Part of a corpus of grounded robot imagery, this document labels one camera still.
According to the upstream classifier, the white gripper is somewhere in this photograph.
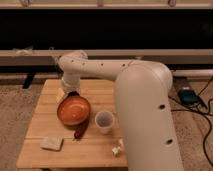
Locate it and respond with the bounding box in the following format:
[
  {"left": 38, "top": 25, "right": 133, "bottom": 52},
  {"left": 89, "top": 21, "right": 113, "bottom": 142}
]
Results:
[{"left": 61, "top": 73, "right": 80, "bottom": 96}]

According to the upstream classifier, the dark red pepper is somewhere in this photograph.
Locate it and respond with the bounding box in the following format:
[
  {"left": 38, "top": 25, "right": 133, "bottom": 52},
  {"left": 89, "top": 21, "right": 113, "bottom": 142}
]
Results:
[{"left": 74, "top": 120, "right": 89, "bottom": 140}]

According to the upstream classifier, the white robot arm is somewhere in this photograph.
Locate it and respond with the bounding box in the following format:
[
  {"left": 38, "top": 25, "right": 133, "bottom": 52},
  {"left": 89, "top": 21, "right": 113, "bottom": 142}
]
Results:
[{"left": 59, "top": 51, "right": 184, "bottom": 171}]

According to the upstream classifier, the orange bowl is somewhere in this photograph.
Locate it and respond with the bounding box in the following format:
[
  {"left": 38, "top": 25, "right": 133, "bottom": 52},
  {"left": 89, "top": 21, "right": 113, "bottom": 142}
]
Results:
[{"left": 57, "top": 96, "right": 91, "bottom": 126}]

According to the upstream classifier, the white plastic cup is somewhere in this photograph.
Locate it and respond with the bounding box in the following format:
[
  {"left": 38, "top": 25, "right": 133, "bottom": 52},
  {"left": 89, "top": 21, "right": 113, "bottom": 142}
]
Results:
[{"left": 95, "top": 111, "right": 114, "bottom": 135}]

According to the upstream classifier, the small white crumpled object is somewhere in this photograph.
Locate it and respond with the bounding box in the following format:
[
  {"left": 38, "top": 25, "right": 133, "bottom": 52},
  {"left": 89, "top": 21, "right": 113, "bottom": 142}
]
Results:
[{"left": 112, "top": 139, "right": 124, "bottom": 157}]

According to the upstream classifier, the blue power adapter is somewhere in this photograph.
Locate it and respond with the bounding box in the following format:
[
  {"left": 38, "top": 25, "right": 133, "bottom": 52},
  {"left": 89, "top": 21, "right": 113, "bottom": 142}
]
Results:
[{"left": 178, "top": 89, "right": 199, "bottom": 105}]

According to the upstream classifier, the white wall rail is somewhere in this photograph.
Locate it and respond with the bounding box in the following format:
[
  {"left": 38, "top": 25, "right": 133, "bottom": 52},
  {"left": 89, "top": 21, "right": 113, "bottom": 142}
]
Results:
[{"left": 0, "top": 49, "right": 213, "bottom": 66}]

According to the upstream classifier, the black cable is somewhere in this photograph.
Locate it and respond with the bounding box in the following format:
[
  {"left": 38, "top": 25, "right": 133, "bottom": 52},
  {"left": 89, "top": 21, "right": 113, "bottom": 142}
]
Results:
[{"left": 167, "top": 75, "right": 213, "bottom": 168}]

